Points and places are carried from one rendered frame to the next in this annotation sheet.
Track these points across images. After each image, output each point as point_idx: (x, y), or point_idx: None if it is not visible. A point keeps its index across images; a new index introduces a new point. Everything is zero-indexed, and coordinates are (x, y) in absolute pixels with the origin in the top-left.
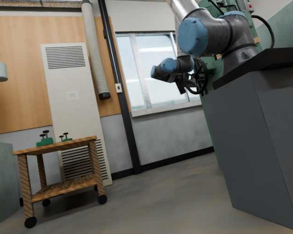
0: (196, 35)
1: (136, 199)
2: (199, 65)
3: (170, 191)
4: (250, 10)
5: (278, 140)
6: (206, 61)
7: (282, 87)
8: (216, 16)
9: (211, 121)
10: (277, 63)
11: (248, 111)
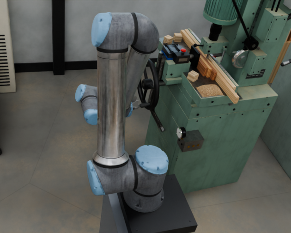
0: (93, 193)
1: (33, 169)
2: (162, 68)
3: (70, 173)
4: None
5: None
6: (172, 71)
7: None
8: (233, 3)
9: (103, 202)
10: None
11: None
